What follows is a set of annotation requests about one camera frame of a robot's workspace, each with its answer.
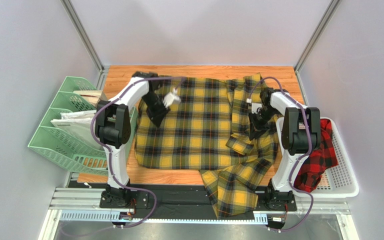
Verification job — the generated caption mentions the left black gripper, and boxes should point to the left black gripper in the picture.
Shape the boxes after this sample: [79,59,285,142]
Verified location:
[141,91,171,128]

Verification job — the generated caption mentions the yellow plaid long sleeve shirt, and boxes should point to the yellow plaid long sleeve shirt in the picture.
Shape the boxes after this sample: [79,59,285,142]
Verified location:
[134,73,280,219]

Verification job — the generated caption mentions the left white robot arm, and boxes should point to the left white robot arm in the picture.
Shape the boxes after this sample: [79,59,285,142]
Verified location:
[90,71,170,209]

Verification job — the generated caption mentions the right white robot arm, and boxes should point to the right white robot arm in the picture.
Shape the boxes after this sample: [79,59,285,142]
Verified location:
[246,87,321,211]

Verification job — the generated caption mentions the red plaid long sleeve shirt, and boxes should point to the red plaid long sleeve shirt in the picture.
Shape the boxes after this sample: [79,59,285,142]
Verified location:
[293,118,339,193]

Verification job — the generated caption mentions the book in file rack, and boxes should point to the book in file rack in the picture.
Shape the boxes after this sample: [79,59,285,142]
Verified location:
[73,90,108,107]

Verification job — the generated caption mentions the papers in file rack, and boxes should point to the papers in file rack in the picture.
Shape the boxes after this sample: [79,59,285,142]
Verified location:
[50,110,101,150]

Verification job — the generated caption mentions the white plastic basket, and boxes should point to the white plastic basket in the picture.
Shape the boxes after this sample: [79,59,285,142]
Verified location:
[271,118,359,199]

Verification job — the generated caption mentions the green plastic file rack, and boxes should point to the green plastic file rack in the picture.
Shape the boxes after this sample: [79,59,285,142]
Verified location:
[27,76,140,177]

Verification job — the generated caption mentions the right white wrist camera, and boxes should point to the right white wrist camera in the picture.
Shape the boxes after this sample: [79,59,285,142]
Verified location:
[246,98,262,115]

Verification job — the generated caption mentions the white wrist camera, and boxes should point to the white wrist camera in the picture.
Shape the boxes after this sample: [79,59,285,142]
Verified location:
[162,88,181,109]
[246,98,262,115]

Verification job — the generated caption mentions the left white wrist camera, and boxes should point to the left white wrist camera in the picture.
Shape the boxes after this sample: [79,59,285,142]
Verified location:
[162,88,181,109]

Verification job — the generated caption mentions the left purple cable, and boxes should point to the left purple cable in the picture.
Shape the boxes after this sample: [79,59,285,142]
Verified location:
[90,76,187,229]

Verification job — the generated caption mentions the purple cable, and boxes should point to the purple cable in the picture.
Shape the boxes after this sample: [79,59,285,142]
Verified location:
[90,76,187,229]
[247,76,314,233]

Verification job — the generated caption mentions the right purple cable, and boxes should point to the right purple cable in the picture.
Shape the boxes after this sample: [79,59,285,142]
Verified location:
[247,76,314,233]

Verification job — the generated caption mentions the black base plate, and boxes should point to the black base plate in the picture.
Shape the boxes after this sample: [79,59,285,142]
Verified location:
[68,181,298,221]

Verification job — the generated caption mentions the aluminium frame rail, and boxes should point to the aluminium frame rail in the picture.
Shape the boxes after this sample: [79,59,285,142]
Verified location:
[38,184,359,240]

